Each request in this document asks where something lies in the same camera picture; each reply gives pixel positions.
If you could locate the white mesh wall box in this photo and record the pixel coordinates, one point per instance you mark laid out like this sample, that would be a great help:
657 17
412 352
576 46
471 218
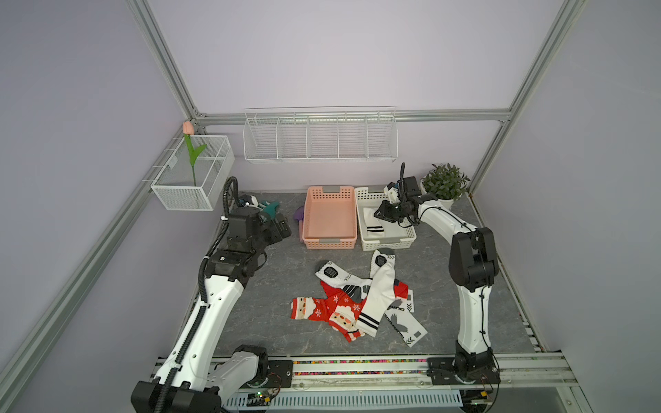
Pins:
173 184

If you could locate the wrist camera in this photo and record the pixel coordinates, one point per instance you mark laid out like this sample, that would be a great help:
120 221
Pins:
249 200
392 194

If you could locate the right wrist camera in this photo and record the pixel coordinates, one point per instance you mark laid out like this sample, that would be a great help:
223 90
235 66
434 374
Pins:
392 194

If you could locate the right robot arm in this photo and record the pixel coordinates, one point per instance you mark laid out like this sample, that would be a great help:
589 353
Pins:
473 268

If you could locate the artificial pink tulip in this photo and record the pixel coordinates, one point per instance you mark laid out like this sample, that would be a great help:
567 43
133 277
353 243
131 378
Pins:
194 152

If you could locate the red fuzzy sock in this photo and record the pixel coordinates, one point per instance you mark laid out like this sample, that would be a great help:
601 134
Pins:
401 290

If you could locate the potted green plant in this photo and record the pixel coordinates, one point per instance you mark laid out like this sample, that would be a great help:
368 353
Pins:
446 182

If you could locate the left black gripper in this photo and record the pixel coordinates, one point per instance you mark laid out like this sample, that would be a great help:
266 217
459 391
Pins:
282 224

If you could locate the white plastic basket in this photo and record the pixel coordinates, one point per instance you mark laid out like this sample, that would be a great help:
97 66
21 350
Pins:
372 197

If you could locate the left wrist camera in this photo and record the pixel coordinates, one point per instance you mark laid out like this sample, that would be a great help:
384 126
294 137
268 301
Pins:
249 200

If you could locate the pink plastic basket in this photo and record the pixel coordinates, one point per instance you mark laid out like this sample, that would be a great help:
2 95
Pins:
330 218

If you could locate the white sock grey bird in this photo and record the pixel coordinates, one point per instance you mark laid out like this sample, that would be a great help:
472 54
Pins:
406 325

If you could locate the red santa sock right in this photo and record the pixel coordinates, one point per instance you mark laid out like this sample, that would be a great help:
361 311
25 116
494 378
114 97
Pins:
341 312

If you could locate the white black striped sock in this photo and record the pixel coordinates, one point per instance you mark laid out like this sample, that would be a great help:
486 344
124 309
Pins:
376 229

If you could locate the white sock hexagon patch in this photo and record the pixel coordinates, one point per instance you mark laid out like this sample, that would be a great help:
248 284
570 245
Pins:
336 277

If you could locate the white sock grey toe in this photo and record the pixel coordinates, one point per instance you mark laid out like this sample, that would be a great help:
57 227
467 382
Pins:
381 293

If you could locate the green garden glove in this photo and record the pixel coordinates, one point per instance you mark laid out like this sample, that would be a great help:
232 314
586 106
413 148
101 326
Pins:
270 208

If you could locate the red santa sock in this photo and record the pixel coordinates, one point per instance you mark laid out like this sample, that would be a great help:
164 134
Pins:
310 309
341 312

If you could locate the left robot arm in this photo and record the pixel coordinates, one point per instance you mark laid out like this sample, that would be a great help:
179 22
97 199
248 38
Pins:
239 251

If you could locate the red santa sock left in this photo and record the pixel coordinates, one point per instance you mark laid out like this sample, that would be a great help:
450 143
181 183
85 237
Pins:
310 309

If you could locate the purple pink garden trowel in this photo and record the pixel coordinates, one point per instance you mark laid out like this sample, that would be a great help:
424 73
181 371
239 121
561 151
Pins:
299 214

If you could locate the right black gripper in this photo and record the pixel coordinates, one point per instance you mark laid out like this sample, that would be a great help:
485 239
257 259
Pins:
383 213

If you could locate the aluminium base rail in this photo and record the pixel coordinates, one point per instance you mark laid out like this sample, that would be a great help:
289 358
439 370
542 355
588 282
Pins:
418 372

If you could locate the white wire wall shelf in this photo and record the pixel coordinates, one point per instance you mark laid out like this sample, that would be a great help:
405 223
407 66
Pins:
320 134

